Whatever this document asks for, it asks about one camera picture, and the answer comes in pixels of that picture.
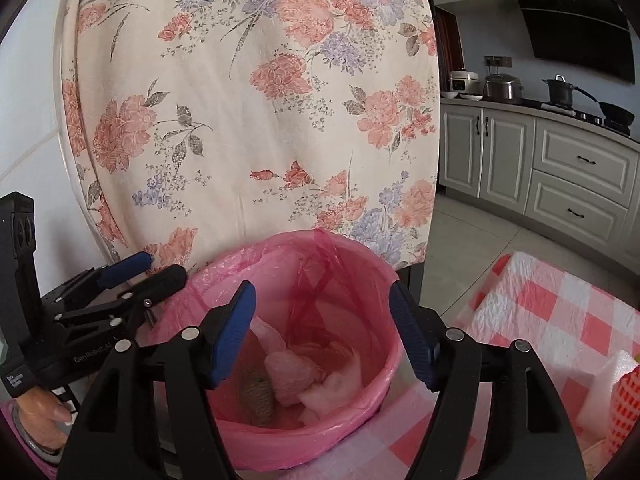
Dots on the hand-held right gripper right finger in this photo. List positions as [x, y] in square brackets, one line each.
[415, 340]

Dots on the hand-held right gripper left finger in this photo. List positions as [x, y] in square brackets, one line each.
[235, 330]

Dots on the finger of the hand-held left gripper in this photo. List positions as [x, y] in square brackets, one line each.
[165, 282]
[125, 267]

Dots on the bin with pink plastic bag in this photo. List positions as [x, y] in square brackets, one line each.
[345, 285]

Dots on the crumpled tissue trash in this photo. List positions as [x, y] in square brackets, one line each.
[290, 372]

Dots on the person's left hand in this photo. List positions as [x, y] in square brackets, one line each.
[40, 422]

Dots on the green woven scrub pad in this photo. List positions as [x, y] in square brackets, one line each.
[257, 395]

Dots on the white crumpled tissue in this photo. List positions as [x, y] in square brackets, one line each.
[327, 395]

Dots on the pink checkered tablecloth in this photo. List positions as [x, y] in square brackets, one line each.
[550, 310]

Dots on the floral printed cloth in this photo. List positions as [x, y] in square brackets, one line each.
[225, 110]

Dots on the white foam sheet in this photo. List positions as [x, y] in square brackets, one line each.
[600, 385]

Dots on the white cabinet drawer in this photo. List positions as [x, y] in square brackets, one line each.
[575, 210]
[585, 157]

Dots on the white lower kitchen cabinets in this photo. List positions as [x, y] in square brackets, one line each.
[505, 150]

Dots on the red mesh basket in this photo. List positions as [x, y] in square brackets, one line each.
[625, 410]

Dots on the brown framed glass door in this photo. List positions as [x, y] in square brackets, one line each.
[447, 110]

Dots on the small white bowl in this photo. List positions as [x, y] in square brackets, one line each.
[448, 94]

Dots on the white plate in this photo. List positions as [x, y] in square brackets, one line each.
[470, 96]

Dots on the white rice cooker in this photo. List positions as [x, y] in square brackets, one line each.
[462, 82]

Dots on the silver pressure cooker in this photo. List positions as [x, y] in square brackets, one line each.
[502, 87]

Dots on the gas stove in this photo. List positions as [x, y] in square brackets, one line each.
[585, 114]

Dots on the black cooking pot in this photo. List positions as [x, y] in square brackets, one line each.
[559, 91]

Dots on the black frying pan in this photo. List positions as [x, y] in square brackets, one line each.
[617, 112]

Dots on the black range hood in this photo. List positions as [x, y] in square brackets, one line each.
[575, 25]

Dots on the wall socket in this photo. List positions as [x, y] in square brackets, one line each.
[498, 61]

